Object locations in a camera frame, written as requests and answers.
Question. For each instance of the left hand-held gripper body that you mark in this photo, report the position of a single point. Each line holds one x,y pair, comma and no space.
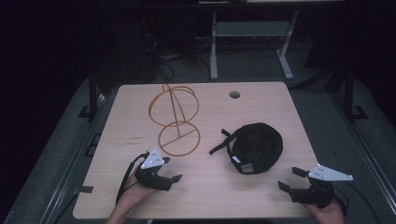
152,161

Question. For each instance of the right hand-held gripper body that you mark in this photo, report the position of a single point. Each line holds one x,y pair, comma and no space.
314,194

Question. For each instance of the black cap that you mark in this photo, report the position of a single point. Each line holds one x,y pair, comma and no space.
258,146

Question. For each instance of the person's right hand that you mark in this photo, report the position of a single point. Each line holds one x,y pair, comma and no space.
328,214

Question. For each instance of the person's left hand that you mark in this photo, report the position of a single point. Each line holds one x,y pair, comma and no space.
133,193

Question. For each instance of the grey tape strip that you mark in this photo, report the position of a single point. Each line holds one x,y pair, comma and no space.
84,189

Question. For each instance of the metal floor rail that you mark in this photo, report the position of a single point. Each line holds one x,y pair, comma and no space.
367,155
77,155

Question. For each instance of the black metal frame post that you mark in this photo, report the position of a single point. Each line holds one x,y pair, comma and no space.
92,93
349,93

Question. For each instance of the white metal desk frame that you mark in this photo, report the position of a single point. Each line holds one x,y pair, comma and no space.
249,29

